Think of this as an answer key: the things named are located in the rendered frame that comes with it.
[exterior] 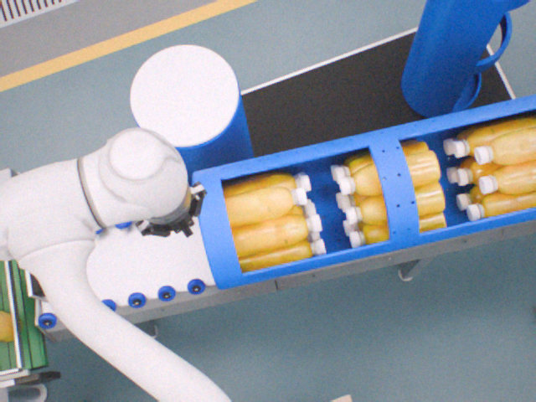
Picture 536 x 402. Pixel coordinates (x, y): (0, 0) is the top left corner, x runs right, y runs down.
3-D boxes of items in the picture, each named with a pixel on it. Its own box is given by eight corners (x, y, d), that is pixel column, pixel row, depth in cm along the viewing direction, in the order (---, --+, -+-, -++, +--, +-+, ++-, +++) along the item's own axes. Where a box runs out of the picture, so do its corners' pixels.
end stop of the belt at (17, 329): (25, 367, 181) (21, 367, 178) (23, 368, 181) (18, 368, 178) (5, 213, 191) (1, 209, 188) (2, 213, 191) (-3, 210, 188)
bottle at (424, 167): (433, 144, 164) (343, 164, 164) (442, 173, 161) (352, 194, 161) (428, 157, 171) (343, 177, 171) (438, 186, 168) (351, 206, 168)
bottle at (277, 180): (222, 219, 175) (305, 201, 176) (219, 216, 168) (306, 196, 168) (216, 190, 177) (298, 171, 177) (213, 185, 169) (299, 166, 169)
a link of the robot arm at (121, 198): (180, 142, 108) (94, 169, 108) (161, 102, 93) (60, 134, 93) (201, 209, 106) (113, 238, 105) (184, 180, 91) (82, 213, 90)
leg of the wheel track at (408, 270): (415, 279, 276) (447, 248, 215) (400, 282, 276) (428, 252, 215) (411, 264, 278) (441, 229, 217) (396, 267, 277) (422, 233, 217)
